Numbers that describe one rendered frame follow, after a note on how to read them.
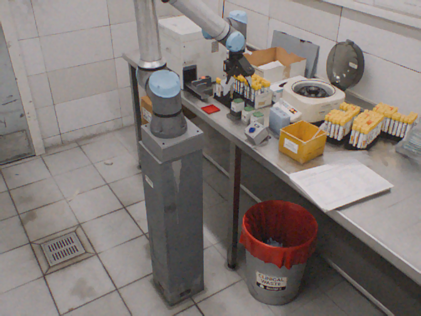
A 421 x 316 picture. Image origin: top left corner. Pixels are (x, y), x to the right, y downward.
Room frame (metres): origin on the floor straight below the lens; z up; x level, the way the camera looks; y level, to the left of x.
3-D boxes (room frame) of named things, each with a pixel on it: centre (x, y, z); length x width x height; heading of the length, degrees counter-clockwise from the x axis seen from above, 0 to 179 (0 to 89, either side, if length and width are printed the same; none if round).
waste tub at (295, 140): (1.48, -0.37, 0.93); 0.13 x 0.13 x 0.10; 37
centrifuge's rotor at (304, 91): (1.83, -0.47, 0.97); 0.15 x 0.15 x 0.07
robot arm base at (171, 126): (1.54, 0.17, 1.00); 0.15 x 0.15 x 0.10
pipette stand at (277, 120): (1.64, -0.30, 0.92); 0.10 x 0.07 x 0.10; 25
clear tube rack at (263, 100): (1.97, -0.20, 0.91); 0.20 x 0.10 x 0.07; 33
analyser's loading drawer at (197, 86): (2.04, 0.07, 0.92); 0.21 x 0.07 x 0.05; 33
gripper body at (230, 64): (1.82, -0.11, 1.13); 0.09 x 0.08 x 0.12; 34
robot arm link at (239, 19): (1.81, -0.11, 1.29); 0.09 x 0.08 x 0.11; 116
